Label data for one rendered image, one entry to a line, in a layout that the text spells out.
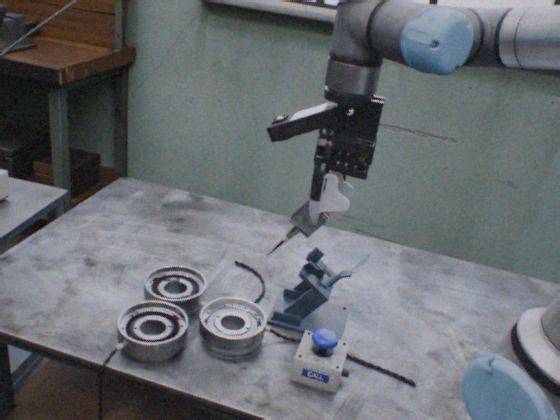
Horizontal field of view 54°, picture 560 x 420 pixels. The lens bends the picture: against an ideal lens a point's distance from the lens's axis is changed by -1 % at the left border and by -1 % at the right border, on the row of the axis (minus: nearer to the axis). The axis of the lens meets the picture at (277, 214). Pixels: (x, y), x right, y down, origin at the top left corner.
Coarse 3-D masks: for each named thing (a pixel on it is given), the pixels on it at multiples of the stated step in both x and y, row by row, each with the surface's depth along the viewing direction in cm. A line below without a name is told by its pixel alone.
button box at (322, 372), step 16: (304, 336) 85; (304, 352) 81; (320, 352) 81; (336, 352) 82; (304, 368) 80; (320, 368) 79; (336, 368) 79; (304, 384) 82; (320, 384) 81; (336, 384) 80
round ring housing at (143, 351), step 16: (144, 304) 88; (160, 304) 88; (144, 320) 86; (160, 320) 86; (144, 336) 82; (160, 336) 83; (176, 336) 81; (128, 352) 81; (144, 352) 80; (160, 352) 80; (176, 352) 84
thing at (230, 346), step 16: (208, 304) 89; (224, 304) 92; (240, 304) 92; (224, 320) 89; (240, 320) 90; (256, 320) 89; (208, 336) 84; (224, 336) 83; (256, 336) 85; (224, 352) 85; (240, 352) 85
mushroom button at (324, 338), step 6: (318, 330) 82; (324, 330) 82; (330, 330) 82; (312, 336) 81; (318, 336) 81; (324, 336) 81; (330, 336) 81; (336, 336) 81; (318, 342) 80; (324, 342) 80; (330, 342) 80; (336, 342) 80; (324, 348) 80; (330, 348) 80
